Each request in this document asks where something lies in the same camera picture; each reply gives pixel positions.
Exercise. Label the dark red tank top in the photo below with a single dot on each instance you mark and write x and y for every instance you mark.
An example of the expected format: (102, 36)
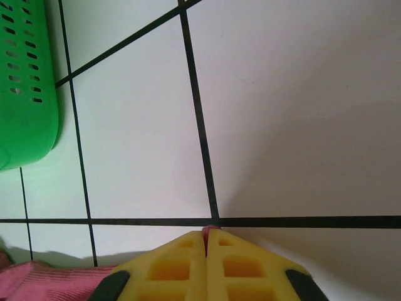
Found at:
(47, 282)

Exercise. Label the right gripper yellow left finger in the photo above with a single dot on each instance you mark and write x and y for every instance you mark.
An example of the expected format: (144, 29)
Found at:
(169, 272)

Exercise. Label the green plastic basket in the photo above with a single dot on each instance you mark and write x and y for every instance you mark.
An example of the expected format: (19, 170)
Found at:
(28, 109)

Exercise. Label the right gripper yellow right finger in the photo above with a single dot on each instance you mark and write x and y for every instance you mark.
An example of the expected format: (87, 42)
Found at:
(247, 276)

